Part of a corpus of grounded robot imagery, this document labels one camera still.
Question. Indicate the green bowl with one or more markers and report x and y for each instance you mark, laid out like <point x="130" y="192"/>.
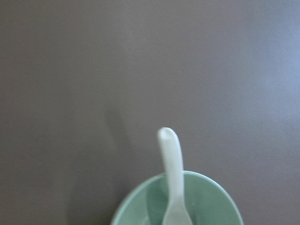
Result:
<point x="206" y="201"/>

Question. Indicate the white ceramic spoon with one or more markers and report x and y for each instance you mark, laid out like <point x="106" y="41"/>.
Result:
<point x="176" y="212"/>

